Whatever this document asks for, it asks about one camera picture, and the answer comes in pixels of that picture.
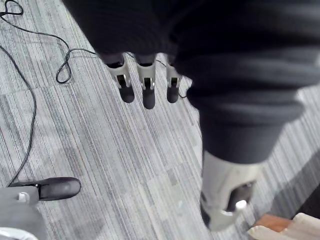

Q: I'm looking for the robot's dark left foot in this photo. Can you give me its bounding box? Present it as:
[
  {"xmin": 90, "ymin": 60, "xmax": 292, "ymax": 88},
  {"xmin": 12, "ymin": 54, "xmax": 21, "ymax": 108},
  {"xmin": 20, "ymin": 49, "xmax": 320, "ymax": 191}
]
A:
[{"xmin": 9, "ymin": 176, "xmax": 82, "ymax": 202}]

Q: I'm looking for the robot's left hand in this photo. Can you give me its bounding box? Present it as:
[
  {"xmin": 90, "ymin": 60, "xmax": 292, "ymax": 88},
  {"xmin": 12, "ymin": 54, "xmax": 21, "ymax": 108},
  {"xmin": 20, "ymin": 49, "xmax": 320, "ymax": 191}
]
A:
[{"xmin": 61, "ymin": 0, "xmax": 320, "ymax": 232}]

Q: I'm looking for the black floor cable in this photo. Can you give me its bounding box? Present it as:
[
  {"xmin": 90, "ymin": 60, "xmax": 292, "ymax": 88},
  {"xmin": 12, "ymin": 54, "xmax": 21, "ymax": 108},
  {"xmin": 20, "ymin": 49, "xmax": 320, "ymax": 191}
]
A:
[{"xmin": 0, "ymin": 0, "xmax": 188, "ymax": 188}]

